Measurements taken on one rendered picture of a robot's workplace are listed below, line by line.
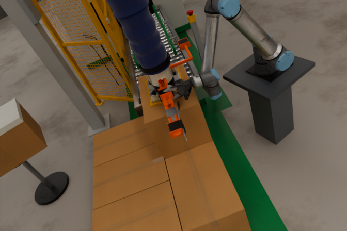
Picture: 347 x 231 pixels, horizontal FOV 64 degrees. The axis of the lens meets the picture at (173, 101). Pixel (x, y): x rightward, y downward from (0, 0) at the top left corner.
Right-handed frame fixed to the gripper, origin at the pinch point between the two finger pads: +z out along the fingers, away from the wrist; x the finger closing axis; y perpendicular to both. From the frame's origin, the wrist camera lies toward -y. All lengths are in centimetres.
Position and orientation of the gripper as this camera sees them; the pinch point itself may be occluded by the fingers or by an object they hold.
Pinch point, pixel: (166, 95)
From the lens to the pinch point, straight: 183.7
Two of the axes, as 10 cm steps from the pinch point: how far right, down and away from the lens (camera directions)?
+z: -9.3, 3.7, 0.3
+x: -3.0, -7.3, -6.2
